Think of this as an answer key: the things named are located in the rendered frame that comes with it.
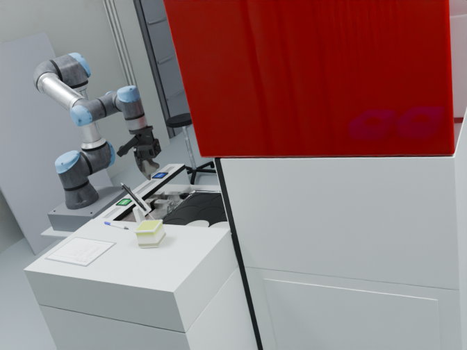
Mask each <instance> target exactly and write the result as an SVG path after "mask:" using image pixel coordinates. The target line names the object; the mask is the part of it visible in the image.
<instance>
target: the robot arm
mask: <svg viewBox="0 0 467 350"><path fill-rule="evenodd" d="M90 75H91V71H90V67H89V65H88V63H87V62H86V60H85V58H84V57H83V56H82V55H81V54H79V53H70V54H66V55H64V56H61V57H58V58H54V59H51V60H47V61H44V62H42V63H40V64H39V65H38V66H37V68H36V69H35V71H34V74H33V83H34V85H35V87H36V89H37V90H38V91H39V92H41V93H42V94H43V95H47V96H50V97H51V98H52V99H54V100H55V101H57V102H58V103H59V104H60V105H62V106H63V107H64V108H66V109H67V110H68V111H70V116H71V118H72V121H73V122H74V123H75V124H76V125H77V126H78V128H79V132H80V134H81V138H82V140H83V143H82V144H81V149H82V151H80V152H78V151H70V152H67V153H64V154H63V155H61V156H60V157H59V158H58V159H57V160H56V161H55V166H56V171H57V173H58V175H59V178H60V181H61V183H62V185H63V188H64V191H65V205H66V207H67V208H68V209H70V210H76V209H80V208H85V207H86V206H89V205H91V204H93V203H94V202H95V201H96V200H98V198H99V195H98V192H97V191H96V190H95V189H94V187H93V186H92V185H91V183H90V182H89V179H88V176H90V175H92V174H94V173H97V172H99V171H101V170H103V169H106V168H108V167H110V166H111V165H113V164H114V162H115V151H114V148H113V146H112V144H111V143H110V142H109V141H106V139H105V138H103V137H102V136H101V133H100V130H99V127H98V124H97V120H99V119H102V118H105V117H107V116H110V115H113V114H115V113H118V112H123V115H124V118H125V122H126V126H127V128H128V130H129V133H130V134H131V135H135V136H134V137H132V138H131V139H130V140H129V141H128V142H127V143H126V144H125V145H123V146H121V147H120V148H119V151H118V152H117V155H118V156H119V157H122V156H123V155H126V154H128V152H129V150H130V149H131V148H132V147H133V154H134V157H135V159H136V164H137V166H138V169H139V170H140V172H142V174H143V175H144V176H145V177H146V178H147V179H148V180H149V181H150V180H151V174H153V173H154V172H156V170H157V169H158V168H159V167H160V165H159V164H158V163H157V162H154V161H153V160H152V158H156V157H157V155H158V154H159V153H160V152H161V146H160V144H159V141H158V139H154V135H153V133H152V130H153V129H154V128H153V126H147V120H146V117H145V112H144V110H143V107H142V102H141V100H140V94H139V93H138V89H137V87H136V86H134V85H131V86H126V87H122V88H120V89H119V90H118V91H111V92H107V93H106V94H105V96H102V97H99V98H97V99H94V100H92V101H91V100H90V97H89V94H88V91H87V85H88V83H89V82H88V78H89V77H90Z"/></svg>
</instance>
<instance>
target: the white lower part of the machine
mask: <svg viewBox="0 0 467 350"><path fill-rule="evenodd" d="M238 268H239V272H240V277H241V281H242V284H243V289H244V293H245V298H246V302H247V307H248V311H249V316H250V319H251V323H252V328H253V332H254V337H255V340H256V346H257V349H258V350H467V248H466V256H465V261H464V269H463V274H462V279H461V287H460V290H451V289H444V288H437V287H425V286H419V285H407V284H400V283H388V282H381V281H369V280H362V279H355V278H343V277H337V276H325V275H318V274H306V273H299V272H287V271H280V270H273V269H261V268H255V267H241V266H238Z"/></svg>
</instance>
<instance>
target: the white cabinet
mask: <svg viewBox="0 0 467 350"><path fill-rule="evenodd" d="M39 307H40V310H41V312H42V315H43V317H44V320H45V322H46V324H47V327H48V329H49V332H50V334H51V336H52V338H53V341H54V343H55V345H56V348H57V350H258V349H257V346H256V340H255V337H254V332H253V328H252V323H251V319H250V316H249V311H248V307H247V302H246V298H245V293H244V289H243V284H242V281H241V277H240V272H239V268H238V266H237V268H235V270H234V271H233V272H232V274H231V275H230V277H229V278H228V279H227V280H226V281H225V283H224V284H223V285H222V287H221V288H220V289H219V290H218V292H217V293H216V294H215V296H214V297H213V298H212V299H211V300H210V302H209V303H208V305H207V306H206V307H205V309H203V311H202V312H201V313H200V315H199V316H198V317H197V319H196V320H195V321H194V322H193V323H192V325H191V326H190V328H189V329H188V330H187V331H186V332H185V333H184V332H180V331H173V330H169V329H165V328H159V327H155V326H148V325H144V324H137V323H133V322H127V321H123V320H119V319H112V318H108V317H102V316H98V315H91V314H87V313H83V312H77V311H73V310H66V309H62V308H55V307H51V306H45V305H39Z"/></svg>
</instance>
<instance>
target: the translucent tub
mask: <svg viewBox="0 0 467 350"><path fill-rule="evenodd" d="M162 221H163V220H162V219H160V220H147V221H142V223H141V224H140V225H139V226H138V227H137V229H136V230H135V231H134V233H135V234H136V236H137V239H138V246H139V247H140V248H154V247H159V246H160V245H161V243H162V241H163V240H164V239H165V237H166V232H165V231H164V228H163V223H162Z"/></svg>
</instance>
